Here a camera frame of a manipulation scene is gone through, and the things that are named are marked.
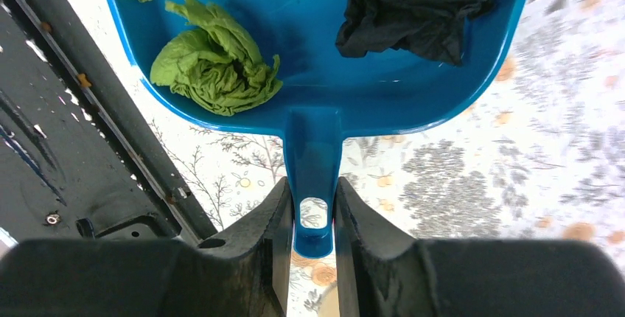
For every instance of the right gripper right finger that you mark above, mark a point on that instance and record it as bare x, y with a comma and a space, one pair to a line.
383, 271

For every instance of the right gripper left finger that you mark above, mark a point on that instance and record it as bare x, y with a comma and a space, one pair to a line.
240, 271

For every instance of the blue dustpan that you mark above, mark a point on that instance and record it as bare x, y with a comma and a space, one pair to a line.
326, 98

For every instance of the green paper scrap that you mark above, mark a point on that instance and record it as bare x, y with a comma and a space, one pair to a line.
216, 63

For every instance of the floral tablecloth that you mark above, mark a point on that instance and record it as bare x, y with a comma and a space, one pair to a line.
539, 155

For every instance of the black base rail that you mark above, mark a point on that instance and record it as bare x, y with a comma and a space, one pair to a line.
77, 157

